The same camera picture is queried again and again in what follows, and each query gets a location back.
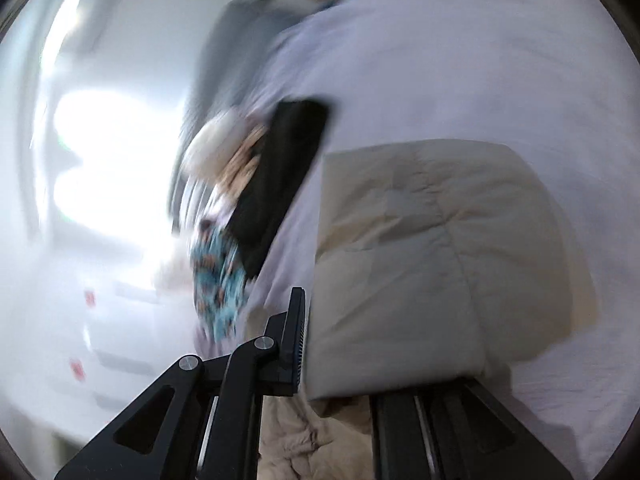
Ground black garment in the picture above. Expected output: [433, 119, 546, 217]
[227, 99, 331, 281]

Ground lavender plush blanket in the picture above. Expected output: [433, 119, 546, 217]
[240, 0, 640, 467]

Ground cream knitted garment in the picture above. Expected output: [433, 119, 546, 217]
[180, 110, 251, 181]

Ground beige pants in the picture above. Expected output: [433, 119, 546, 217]
[257, 139, 599, 480]

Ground white wardrobe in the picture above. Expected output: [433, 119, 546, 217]
[0, 0, 201, 441]

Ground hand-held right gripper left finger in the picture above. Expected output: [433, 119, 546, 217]
[54, 287, 307, 480]

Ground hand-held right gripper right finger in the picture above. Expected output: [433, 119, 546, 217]
[371, 379, 574, 480]

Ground blue floral cloth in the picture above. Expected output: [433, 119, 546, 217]
[190, 220, 251, 343]

